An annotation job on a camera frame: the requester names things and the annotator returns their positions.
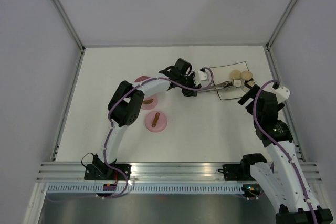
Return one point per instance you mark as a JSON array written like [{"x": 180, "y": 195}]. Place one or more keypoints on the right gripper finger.
[
  {"x": 254, "y": 89},
  {"x": 249, "y": 95}
]

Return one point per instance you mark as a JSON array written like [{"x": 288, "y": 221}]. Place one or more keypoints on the black white sushi piece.
[
  {"x": 250, "y": 82},
  {"x": 237, "y": 83}
]

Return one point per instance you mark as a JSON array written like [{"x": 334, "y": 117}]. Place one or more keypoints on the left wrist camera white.
[{"x": 202, "y": 76}]

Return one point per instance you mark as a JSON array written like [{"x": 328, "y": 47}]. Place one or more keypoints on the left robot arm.
[{"x": 124, "y": 109}]

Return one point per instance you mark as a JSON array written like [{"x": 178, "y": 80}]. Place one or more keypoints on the left aluminium frame post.
[{"x": 66, "y": 20}]

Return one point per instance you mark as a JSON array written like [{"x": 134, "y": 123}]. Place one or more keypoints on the round beige bun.
[
  {"x": 235, "y": 75},
  {"x": 246, "y": 75}
]

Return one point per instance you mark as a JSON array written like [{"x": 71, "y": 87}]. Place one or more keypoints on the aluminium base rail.
[{"x": 146, "y": 172}]

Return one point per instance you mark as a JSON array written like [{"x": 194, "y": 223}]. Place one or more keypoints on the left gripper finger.
[
  {"x": 194, "y": 93},
  {"x": 187, "y": 93}
]

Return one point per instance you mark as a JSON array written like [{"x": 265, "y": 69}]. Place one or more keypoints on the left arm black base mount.
[{"x": 92, "y": 173}]

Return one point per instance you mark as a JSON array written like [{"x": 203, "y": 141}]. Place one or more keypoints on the right aluminium frame post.
[{"x": 289, "y": 8}]

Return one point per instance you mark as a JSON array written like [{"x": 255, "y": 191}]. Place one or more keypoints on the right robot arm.
[{"x": 286, "y": 187}]

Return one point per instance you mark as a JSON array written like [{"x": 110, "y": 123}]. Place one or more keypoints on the metal tongs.
[{"x": 223, "y": 86}]

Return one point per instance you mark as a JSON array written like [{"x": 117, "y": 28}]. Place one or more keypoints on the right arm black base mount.
[{"x": 232, "y": 173}]

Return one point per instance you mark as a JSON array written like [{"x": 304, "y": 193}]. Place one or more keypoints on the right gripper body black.
[{"x": 258, "y": 118}]

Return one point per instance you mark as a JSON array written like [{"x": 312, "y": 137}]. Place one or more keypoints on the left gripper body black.
[{"x": 189, "y": 82}]

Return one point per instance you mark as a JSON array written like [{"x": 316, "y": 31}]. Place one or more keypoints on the pink lunch box lid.
[{"x": 156, "y": 121}]

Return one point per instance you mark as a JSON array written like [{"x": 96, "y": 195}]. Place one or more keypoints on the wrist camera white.
[
  {"x": 202, "y": 76},
  {"x": 282, "y": 94}
]

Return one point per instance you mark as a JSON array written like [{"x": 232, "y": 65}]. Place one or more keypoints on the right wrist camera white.
[{"x": 282, "y": 94}]

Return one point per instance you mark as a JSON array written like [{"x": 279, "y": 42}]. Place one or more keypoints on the white square plate black rim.
[{"x": 234, "y": 89}]

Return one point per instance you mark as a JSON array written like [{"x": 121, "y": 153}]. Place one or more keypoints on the white slotted cable duct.
[{"x": 146, "y": 188}]

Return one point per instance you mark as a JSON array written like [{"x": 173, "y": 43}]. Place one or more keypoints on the aluminium frame post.
[
  {"x": 66, "y": 20},
  {"x": 289, "y": 8}
]

